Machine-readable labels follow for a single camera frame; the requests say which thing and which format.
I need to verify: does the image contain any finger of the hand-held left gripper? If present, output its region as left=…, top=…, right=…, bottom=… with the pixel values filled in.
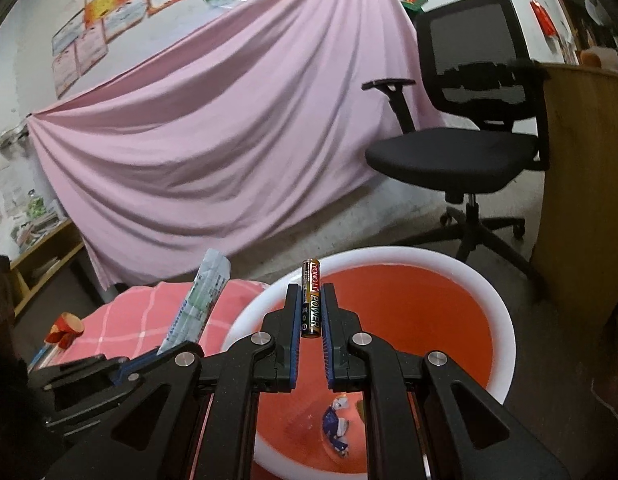
left=114, top=347, right=162, bottom=387

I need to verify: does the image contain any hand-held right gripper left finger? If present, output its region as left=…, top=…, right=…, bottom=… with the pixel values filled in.
left=46, top=284, right=301, bottom=480

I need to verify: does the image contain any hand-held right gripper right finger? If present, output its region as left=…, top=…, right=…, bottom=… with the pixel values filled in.
left=322, top=284, right=570, bottom=480

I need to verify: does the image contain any black gold battery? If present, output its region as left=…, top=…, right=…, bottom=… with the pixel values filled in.
left=301, top=258, right=322, bottom=339

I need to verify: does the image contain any purple white candy wrapper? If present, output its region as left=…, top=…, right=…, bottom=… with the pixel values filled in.
left=321, top=395, right=352, bottom=458

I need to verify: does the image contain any red basin with white rim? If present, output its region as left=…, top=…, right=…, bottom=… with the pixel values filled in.
left=220, top=246, right=517, bottom=480

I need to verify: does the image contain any white green paper packet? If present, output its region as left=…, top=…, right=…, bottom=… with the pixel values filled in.
left=158, top=249, right=232, bottom=357

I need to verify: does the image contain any pink checked tablecloth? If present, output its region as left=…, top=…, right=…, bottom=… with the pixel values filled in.
left=49, top=280, right=272, bottom=366

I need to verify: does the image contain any red gold paper roll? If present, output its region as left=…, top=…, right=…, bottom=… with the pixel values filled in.
left=48, top=312, right=84, bottom=348

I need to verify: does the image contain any low wooden shelf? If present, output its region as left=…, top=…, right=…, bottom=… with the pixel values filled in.
left=9, top=217, right=87, bottom=306

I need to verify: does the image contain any stack of papers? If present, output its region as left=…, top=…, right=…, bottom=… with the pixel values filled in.
left=11, top=210, right=64, bottom=251

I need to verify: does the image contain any black office chair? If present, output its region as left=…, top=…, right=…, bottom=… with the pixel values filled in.
left=361, top=0, right=550, bottom=286

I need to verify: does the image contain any pink hanging sheet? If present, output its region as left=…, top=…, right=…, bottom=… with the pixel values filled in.
left=28, top=0, right=447, bottom=291

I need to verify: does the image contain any wooden desk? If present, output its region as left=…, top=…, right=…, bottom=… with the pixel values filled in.
left=529, top=62, right=618, bottom=331

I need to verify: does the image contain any red hanging paper ornament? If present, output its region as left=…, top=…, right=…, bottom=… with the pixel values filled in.
left=529, top=0, right=557, bottom=38

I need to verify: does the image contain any orange round ornament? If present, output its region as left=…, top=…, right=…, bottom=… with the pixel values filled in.
left=580, top=46, right=618, bottom=68

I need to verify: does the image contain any small metal wall shelf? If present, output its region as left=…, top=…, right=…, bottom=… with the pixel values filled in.
left=0, top=122, right=30, bottom=148

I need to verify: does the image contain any row of wall certificates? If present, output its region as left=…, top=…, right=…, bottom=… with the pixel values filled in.
left=51, top=0, right=202, bottom=101

